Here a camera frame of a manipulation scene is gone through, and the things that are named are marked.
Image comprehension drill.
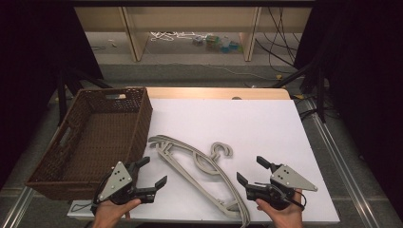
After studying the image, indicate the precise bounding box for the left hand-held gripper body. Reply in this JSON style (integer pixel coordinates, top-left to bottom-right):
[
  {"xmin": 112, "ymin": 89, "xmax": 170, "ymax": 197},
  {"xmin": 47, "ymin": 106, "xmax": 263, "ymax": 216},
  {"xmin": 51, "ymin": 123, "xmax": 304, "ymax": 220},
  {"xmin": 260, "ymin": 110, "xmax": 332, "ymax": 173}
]
[{"xmin": 94, "ymin": 161, "xmax": 157, "ymax": 206}]

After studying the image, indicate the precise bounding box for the white cord bundle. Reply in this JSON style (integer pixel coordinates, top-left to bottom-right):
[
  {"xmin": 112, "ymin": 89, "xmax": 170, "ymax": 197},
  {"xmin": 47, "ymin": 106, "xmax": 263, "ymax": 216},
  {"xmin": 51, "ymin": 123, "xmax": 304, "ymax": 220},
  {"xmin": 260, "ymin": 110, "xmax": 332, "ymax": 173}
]
[{"xmin": 149, "ymin": 30, "xmax": 207, "ymax": 43}]

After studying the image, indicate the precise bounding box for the white board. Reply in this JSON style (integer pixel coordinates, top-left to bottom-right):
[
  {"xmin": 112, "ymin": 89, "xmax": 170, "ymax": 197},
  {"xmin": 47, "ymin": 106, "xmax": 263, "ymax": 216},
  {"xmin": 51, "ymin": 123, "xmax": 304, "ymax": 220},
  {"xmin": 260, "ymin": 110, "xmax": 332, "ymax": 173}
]
[{"xmin": 67, "ymin": 98, "xmax": 341, "ymax": 225}]

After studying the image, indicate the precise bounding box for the person's left hand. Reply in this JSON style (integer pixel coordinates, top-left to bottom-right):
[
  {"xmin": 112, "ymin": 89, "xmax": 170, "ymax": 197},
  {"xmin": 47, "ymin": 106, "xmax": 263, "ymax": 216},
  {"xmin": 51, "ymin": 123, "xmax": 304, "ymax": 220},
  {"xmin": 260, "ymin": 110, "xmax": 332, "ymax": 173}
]
[{"xmin": 91, "ymin": 198, "xmax": 143, "ymax": 228}]

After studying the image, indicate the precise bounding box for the thin white floor cable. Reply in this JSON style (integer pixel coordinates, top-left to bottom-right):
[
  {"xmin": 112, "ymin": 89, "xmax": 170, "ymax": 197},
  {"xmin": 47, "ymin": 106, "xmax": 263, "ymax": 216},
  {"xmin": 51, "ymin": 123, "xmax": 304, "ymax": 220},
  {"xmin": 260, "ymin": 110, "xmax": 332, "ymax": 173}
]
[{"xmin": 170, "ymin": 61, "xmax": 278, "ymax": 82}]

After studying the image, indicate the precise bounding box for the black metal stand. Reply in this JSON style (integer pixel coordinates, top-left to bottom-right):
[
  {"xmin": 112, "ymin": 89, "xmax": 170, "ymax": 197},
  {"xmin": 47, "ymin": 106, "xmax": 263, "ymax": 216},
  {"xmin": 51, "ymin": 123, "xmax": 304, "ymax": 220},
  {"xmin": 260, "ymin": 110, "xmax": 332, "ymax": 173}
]
[{"xmin": 271, "ymin": 58, "xmax": 328, "ymax": 124}]

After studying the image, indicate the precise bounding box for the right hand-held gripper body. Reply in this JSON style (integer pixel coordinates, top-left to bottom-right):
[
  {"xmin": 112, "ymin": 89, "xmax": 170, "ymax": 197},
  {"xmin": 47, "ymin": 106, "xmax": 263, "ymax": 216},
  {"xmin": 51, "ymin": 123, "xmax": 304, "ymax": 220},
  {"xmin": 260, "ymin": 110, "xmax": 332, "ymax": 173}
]
[{"xmin": 245, "ymin": 162, "xmax": 319, "ymax": 211}]

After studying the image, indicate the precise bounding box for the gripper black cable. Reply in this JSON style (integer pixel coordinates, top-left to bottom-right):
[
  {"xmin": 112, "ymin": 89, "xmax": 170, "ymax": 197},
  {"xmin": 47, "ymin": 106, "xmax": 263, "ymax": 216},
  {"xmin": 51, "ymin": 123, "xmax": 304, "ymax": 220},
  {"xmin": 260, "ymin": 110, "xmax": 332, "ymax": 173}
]
[
  {"xmin": 283, "ymin": 189, "xmax": 308, "ymax": 212},
  {"xmin": 90, "ymin": 176, "xmax": 110, "ymax": 215}
]

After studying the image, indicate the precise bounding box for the black tripod stand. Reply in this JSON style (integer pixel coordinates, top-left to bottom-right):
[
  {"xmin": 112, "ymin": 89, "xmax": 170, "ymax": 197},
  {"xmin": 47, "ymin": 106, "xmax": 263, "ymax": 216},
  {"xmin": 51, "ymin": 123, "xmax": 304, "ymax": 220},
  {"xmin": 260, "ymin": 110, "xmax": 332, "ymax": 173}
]
[{"xmin": 56, "ymin": 66, "xmax": 114, "ymax": 126}]

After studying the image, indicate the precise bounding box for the wooden table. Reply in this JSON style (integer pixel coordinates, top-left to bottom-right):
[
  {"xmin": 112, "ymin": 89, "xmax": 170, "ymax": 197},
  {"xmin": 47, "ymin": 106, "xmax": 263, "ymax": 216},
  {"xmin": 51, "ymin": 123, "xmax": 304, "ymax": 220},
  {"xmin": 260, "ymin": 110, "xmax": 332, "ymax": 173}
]
[{"xmin": 145, "ymin": 86, "xmax": 292, "ymax": 101}]

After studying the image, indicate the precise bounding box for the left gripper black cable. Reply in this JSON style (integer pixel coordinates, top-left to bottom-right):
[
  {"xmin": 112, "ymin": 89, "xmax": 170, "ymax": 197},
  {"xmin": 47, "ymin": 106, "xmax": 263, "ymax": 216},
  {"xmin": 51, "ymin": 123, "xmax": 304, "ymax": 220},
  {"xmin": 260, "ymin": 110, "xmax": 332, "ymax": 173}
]
[{"xmin": 90, "ymin": 176, "xmax": 110, "ymax": 215}]

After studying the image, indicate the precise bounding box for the grey plastic clothes hanger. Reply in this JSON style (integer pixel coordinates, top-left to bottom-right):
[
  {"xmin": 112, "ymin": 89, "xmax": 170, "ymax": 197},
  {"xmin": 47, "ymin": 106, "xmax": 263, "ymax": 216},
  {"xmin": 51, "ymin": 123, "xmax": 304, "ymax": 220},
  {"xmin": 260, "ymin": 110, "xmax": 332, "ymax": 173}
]
[
  {"xmin": 147, "ymin": 134, "xmax": 252, "ymax": 228},
  {"xmin": 155, "ymin": 141, "xmax": 242, "ymax": 219}
]

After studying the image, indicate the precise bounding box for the brown wicker basket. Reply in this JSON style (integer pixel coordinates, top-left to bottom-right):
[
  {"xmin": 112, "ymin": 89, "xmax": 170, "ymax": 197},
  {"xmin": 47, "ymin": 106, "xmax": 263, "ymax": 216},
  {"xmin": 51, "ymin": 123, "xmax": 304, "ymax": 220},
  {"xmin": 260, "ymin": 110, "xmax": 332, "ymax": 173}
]
[{"xmin": 25, "ymin": 86, "xmax": 154, "ymax": 201}]

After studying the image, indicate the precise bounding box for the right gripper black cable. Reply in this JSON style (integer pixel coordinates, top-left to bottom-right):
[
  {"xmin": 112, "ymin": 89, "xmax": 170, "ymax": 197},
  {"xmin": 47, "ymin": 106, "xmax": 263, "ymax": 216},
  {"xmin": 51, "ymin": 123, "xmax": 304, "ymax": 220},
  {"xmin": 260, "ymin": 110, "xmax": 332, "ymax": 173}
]
[{"xmin": 283, "ymin": 189, "xmax": 308, "ymax": 212}]

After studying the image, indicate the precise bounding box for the person's right hand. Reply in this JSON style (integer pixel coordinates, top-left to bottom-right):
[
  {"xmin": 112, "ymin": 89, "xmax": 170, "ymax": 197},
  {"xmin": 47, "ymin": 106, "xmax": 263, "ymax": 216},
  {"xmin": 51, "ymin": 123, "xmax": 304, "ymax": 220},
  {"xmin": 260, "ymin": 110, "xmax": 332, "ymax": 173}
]
[{"xmin": 255, "ymin": 188, "xmax": 305, "ymax": 228}]

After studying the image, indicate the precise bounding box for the metal floor rail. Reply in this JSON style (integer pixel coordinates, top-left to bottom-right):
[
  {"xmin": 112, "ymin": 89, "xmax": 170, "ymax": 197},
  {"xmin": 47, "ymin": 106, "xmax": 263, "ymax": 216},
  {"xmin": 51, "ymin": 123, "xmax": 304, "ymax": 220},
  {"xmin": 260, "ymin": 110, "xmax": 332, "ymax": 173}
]
[
  {"xmin": 302, "ymin": 97, "xmax": 383, "ymax": 228},
  {"xmin": 0, "ymin": 185, "xmax": 36, "ymax": 228}
]

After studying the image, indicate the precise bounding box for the pile of colourful small things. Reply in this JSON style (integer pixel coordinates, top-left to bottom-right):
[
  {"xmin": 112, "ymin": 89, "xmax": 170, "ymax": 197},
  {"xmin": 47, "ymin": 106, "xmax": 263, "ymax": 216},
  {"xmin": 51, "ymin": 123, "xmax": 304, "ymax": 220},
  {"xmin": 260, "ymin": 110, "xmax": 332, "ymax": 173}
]
[{"xmin": 191, "ymin": 33, "xmax": 244, "ymax": 54}]

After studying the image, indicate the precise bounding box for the wooden shelf unit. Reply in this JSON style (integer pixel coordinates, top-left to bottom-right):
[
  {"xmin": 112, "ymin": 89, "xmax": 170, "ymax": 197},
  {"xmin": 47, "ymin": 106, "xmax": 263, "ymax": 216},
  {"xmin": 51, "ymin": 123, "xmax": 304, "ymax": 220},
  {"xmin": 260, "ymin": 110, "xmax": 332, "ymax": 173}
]
[{"xmin": 73, "ymin": 6, "xmax": 314, "ymax": 63}]

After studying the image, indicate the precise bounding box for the black cables bundle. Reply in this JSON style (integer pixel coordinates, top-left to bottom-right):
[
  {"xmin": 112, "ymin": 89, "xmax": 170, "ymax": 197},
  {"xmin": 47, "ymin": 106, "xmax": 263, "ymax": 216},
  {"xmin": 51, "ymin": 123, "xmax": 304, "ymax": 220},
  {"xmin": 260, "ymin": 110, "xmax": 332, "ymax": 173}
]
[{"xmin": 254, "ymin": 6, "xmax": 302, "ymax": 76}]

